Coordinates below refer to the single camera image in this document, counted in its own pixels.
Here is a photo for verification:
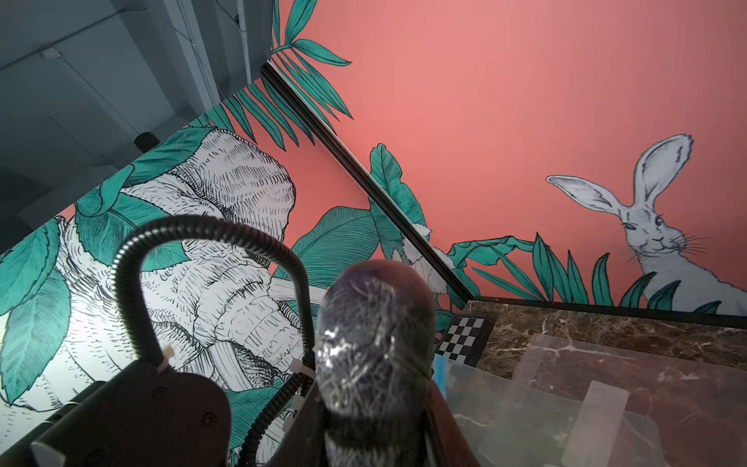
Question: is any black corrugated cable conduit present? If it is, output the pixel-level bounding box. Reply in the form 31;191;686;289
110;214;317;467

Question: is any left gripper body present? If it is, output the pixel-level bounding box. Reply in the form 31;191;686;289
1;362;231;466

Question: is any dark purple eggplant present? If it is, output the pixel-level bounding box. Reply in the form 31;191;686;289
316;260;436;466

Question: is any left black frame post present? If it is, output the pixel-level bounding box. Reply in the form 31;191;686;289
261;61;476;302

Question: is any black white checkerboard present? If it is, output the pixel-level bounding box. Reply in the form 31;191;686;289
436;314;495;368

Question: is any far clear zip-top bag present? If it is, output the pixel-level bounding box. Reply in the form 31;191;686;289
433;335;746;466

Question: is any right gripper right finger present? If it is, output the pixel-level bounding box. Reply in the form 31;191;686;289
425;381;480;467

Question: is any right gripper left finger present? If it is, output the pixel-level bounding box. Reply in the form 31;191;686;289
266;399;327;467

